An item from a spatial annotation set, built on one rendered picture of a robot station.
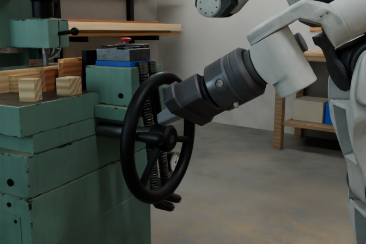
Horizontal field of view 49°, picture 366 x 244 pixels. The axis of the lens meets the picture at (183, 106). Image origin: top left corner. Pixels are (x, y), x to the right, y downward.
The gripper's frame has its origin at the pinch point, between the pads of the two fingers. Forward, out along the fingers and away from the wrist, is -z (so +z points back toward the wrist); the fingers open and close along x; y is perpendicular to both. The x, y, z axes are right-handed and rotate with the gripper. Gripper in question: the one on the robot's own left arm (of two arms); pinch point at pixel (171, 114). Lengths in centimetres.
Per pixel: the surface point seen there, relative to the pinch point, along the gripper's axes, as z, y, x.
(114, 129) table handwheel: -20.5, 7.2, 5.0
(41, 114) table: -22.4, 6.4, -12.7
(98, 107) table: -21.5, 12.6, 1.7
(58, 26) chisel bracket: -23.6, 33.0, -7.5
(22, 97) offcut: -24.5, 10.4, -15.9
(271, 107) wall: -99, 154, 314
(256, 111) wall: -117, 157, 315
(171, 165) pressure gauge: -28.0, 6.8, 34.3
